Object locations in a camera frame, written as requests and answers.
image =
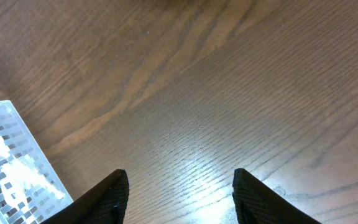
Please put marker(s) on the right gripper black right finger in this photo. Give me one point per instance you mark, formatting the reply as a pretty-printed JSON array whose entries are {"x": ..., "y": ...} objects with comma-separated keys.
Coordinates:
[{"x": 255, "y": 203}]

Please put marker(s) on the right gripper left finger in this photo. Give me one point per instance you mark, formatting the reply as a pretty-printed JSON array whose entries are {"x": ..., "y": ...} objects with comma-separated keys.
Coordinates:
[{"x": 106, "y": 202}]

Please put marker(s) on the clear plastic basket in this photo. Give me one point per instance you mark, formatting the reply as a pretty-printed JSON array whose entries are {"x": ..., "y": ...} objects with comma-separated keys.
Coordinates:
[{"x": 30, "y": 190}]

